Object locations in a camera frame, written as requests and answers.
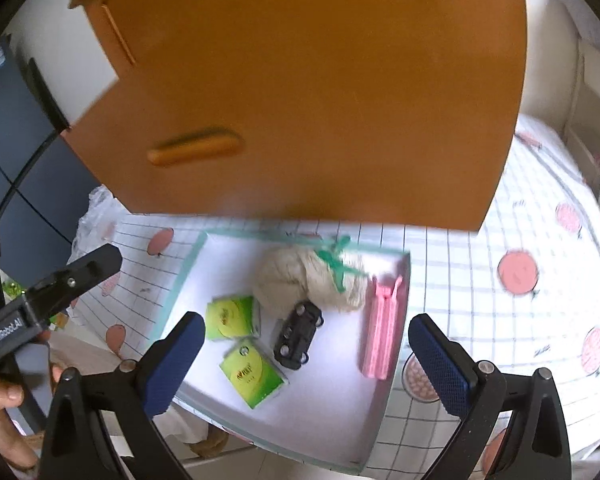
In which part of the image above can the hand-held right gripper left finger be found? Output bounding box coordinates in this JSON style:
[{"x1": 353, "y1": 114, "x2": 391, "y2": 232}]
[{"x1": 39, "y1": 311, "x2": 207, "y2": 480}]

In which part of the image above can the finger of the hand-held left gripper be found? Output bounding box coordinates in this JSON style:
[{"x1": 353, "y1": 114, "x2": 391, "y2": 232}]
[{"x1": 26, "y1": 243, "x2": 123, "y2": 327}]

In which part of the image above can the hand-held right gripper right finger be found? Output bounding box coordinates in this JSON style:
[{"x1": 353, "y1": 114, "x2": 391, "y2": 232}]
[{"x1": 408, "y1": 313, "x2": 573, "y2": 480}]

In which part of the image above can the pink hair roller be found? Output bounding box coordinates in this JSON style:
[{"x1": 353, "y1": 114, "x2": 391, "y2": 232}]
[{"x1": 358, "y1": 275, "x2": 405, "y2": 381}]

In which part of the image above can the green tissue pack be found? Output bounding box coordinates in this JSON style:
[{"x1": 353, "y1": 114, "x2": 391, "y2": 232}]
[
  {"x1": 219, "y1": 337, "x2": 288, "y2": 409},
  {"x1": 205, "y1": 296, "x2": 261, "y2": 342}
]

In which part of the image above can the white tray with teal rim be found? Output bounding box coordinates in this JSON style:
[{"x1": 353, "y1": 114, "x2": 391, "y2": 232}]
[{"x1": 152, "y1": 230, "x2": 412, "y2": 476}]

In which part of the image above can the black toy car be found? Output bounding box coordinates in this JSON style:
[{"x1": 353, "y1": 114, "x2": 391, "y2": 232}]
[{"x1": 272, "y1": 300, "x2": 325, "y2": 372}]

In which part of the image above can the cream lace cloth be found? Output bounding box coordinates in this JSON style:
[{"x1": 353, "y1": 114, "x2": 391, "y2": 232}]
[{"x1": 252, "y1": 245, "x2": 371, "y2": 313}]

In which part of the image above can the large wooden drawer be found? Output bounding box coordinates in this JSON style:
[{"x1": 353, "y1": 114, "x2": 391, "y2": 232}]
[{"x1": 62, "y1": 0, "x2": 528, "y2": 233}]

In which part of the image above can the person's left hand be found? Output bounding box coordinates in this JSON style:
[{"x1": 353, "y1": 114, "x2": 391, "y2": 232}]
[{"x1": 0, "y1": 379, "x2": 37, "y2": 470}]

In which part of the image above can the clear plastic bag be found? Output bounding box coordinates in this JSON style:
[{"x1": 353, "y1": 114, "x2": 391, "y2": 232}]
[{"x1": 70, "y1": 185, "x2": 131, "y2": 261}]

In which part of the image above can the fruit print checked tablecloth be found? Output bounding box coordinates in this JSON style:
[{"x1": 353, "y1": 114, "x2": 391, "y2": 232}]
[{"x1": 67, "y1": 115, "x2": 600, "y2": 480}]

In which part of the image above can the wooden nightstand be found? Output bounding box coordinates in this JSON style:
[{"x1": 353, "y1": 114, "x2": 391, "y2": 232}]
[{"x1": 67, "y1": 0, "x2": 528, "y2": 233}]

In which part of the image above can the white bookshelf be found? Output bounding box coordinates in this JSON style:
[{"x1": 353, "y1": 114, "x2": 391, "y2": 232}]
[{"x1": 550, "y1": 0, "x2": 600, "y2": 186}]

